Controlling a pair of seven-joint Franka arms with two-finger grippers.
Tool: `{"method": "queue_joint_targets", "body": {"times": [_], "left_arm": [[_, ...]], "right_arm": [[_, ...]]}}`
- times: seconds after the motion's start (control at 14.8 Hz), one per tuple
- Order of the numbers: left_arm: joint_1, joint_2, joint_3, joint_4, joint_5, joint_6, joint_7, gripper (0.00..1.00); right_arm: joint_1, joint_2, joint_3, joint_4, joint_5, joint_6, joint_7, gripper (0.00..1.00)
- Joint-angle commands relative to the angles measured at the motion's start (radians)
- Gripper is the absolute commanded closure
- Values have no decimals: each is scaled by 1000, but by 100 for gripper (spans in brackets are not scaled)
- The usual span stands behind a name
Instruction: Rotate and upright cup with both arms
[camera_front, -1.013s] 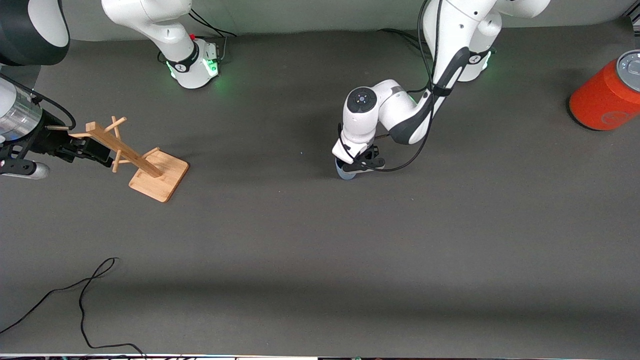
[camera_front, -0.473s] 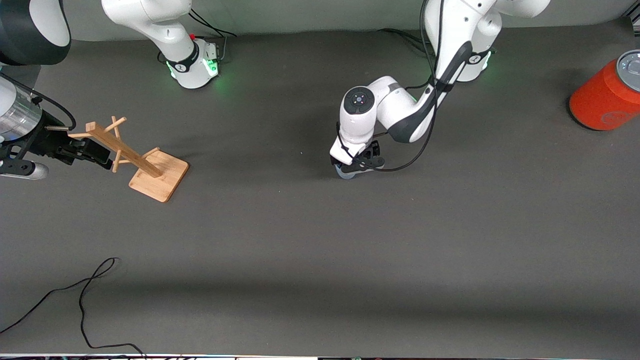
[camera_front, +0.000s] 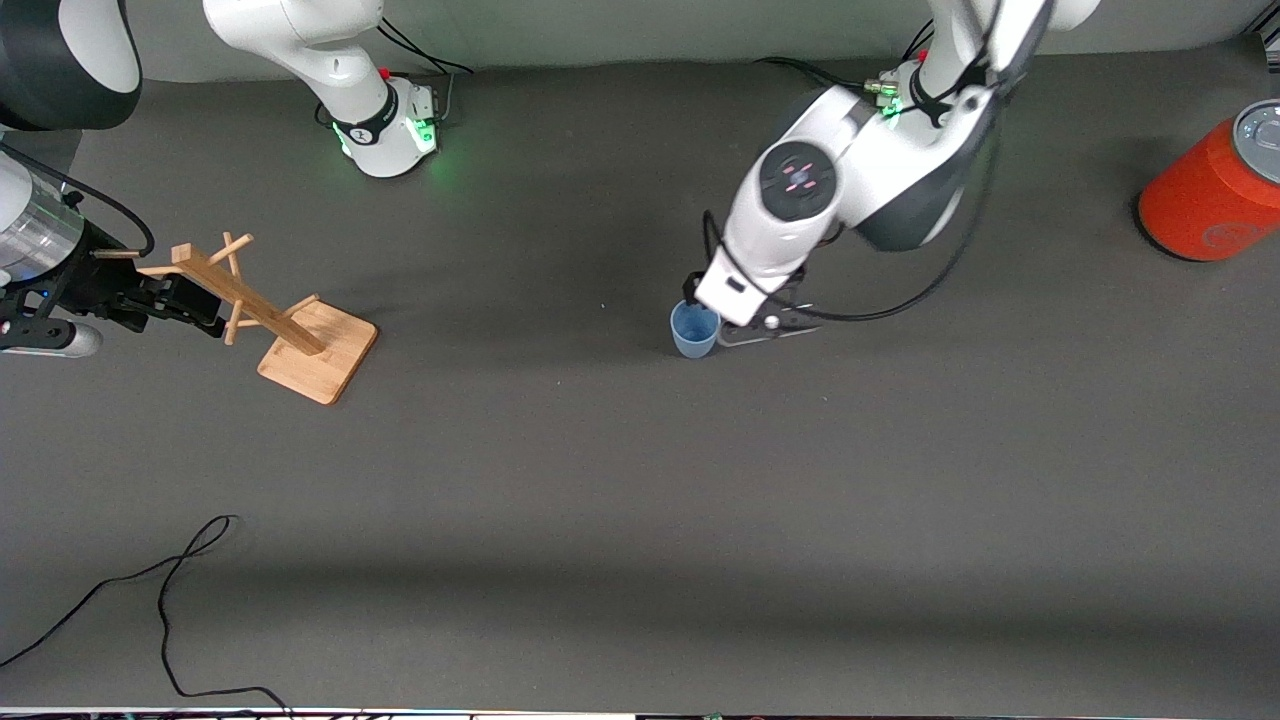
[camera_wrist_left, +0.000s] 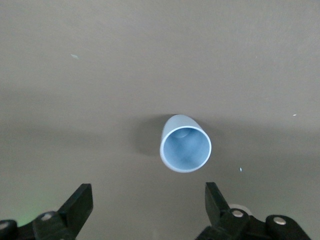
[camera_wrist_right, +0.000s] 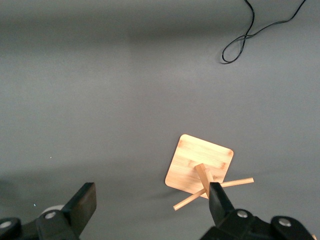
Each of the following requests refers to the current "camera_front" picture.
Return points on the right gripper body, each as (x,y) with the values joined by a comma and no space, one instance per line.
(98,277)

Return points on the light blue plastic cup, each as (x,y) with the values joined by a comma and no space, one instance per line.
(695,342)

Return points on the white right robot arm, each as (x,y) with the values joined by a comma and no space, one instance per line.
(330,60)

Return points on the wooden cup tree stand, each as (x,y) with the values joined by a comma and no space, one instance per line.
(315,365)

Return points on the orange cylinder with grey lid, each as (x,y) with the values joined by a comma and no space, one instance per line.
(1210,200)

